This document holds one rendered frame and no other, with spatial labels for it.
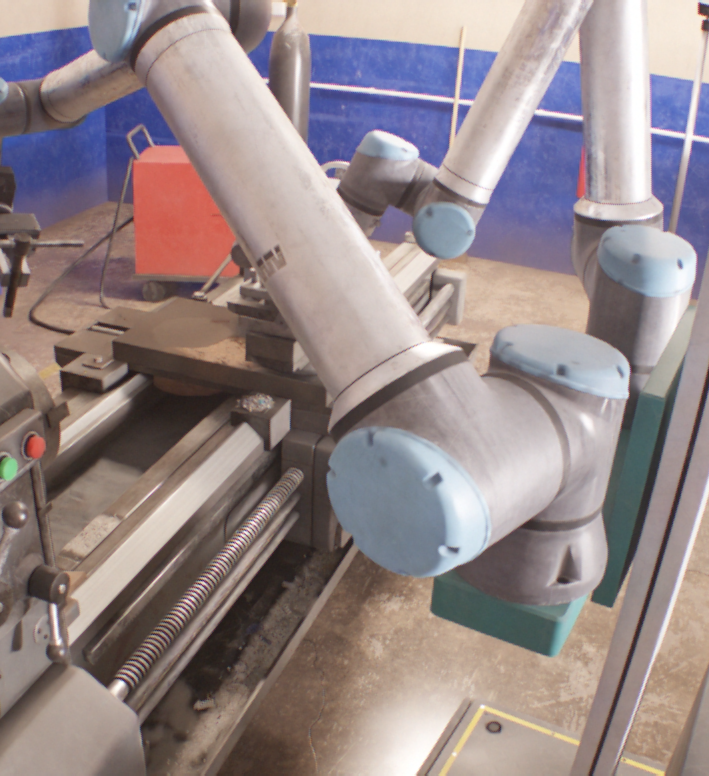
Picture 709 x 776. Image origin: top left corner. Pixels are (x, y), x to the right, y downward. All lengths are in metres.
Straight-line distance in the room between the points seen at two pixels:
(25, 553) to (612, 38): 1.13
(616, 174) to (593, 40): 0.21
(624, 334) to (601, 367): 0.45
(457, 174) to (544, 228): 4.50
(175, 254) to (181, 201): 0.30
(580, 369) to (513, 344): 0.08
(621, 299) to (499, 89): 0.35
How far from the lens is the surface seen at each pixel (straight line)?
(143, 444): 2.14
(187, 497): 1.74
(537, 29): 1.29
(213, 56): 0.95
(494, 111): 1.30
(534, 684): 2.61
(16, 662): 1.31
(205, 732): 1.86
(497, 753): 1.98
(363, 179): 1.45
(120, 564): 1.58
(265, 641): 2.05
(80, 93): 1.44
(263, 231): 0.86
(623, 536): 1.10
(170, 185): 4.75
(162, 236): 4.84
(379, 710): 2.47
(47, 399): 1.46
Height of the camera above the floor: 1.80
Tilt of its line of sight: 28 degrees down
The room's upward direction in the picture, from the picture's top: 4 degrees clockwise
